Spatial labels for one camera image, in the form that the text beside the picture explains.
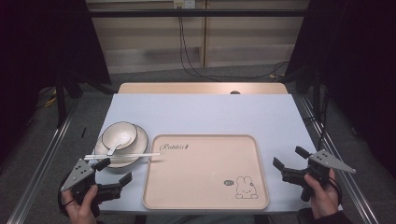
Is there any white table mat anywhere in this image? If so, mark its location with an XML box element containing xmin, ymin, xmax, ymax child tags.
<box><xmin>92</xmin><ymin>92</ymin><xmax>344</xmax><ymax>215</ymax></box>

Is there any dark curtain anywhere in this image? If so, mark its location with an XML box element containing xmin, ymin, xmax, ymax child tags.
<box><xmin>285</xmin><ymin>0</ymin><xmax>396</xmax><ymax>172</ymax></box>
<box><xmin>0</xmin><ymin>0</ymin><xmax>112</xmax><ymax>166</ymax></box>

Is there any person's left hand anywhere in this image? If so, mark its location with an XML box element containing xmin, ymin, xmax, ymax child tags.
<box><xmin>61</xmin><ymin>184</ymin><xmax>101</xmax><ymax>224</ymax></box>

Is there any black metal stand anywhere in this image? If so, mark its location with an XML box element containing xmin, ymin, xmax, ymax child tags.
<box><xmin>298</xmin><ymin>66</ymin><xmax>332</xmax><ymax>151</ymax></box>
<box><xmin>54</xmin><ymin>69</ymin><xmax>117</xmax><ymax>129</ymax></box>

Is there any white bowl with dark rim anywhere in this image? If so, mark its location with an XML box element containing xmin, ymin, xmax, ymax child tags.
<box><xmin>101</xmin><ymin>120</ymin><xmax>138</xmax><ymax>151</ymax></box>

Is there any aluminium rail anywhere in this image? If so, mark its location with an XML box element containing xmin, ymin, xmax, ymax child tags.
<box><xmin>297</xmin><ymin>94</ymin><xmax>380</xmax><ymax>224</ymax></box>
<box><xmin>6</xmin><ymin>96</ymin><xmax>82</xmax><ymax>224</ymax></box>

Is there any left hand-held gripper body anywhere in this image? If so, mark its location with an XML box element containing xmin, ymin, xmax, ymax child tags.
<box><xmin>60</xmin><ymin>158</ymin><xmax>123</xmax><ymax>218</ymax></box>

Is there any white wall outlet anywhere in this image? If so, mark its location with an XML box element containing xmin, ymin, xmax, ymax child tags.
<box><xmin>173</xmin><ymin>0</ymin><xmax>197</xmax><ymax>9</ymax></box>

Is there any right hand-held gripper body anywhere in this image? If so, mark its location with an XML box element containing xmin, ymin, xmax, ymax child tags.
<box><xmin>280</xmin><ymin>148</ymin><xmax>357</xmax><ymax>203</ymax></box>

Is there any beige tray with rabbit print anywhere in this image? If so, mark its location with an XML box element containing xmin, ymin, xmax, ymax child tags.
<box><xmin>142</xmin><ymin>133</ymin><xmax>271</xmax><ymax>211</ymax></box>

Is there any yellow cable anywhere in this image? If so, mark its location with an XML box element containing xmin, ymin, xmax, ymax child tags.
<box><xmin>43</xmin><ymin>88</ymin><xmax>59</xmax><ymax>108</ymax></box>

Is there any white ceramic spoon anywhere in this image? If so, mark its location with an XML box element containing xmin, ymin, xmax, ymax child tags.
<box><xmin>106</xmin><ymin>133</ymin><xmax>132</xmax><ymax>158</ymax></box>

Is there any black cable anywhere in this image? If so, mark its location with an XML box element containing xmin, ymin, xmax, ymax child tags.
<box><xmin>177</xmin><ymin>7</ymin><xmax>290</xmax><ymax>80</ymax></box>

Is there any black horizontal bar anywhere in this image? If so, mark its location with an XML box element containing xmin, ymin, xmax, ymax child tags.
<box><xmin>88</xmin><ymin>8</ymin><xmax>308</xmax><ymax>19</ymax></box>

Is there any white plate with dark rim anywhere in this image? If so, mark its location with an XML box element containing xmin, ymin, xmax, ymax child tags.
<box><xmin>93</xmin><ymin>123</ymin><xmax>149</xmax><ymax>169</ymax></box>

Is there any person's right hand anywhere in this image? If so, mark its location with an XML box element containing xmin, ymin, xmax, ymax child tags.
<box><xmin>304</xmin><ymin>168</ymin><xmax>341</xmax><ymax>220</ymax></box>

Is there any white chopstick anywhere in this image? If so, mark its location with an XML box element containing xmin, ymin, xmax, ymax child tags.
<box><xmin>83</xmin><ymin>153</ymin><xmax>157</xmax><ymax>161</ymax></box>
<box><xmin>83</xmin><ymin>151</ymin><xmax>163</xmax><ymax>159</ymax></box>

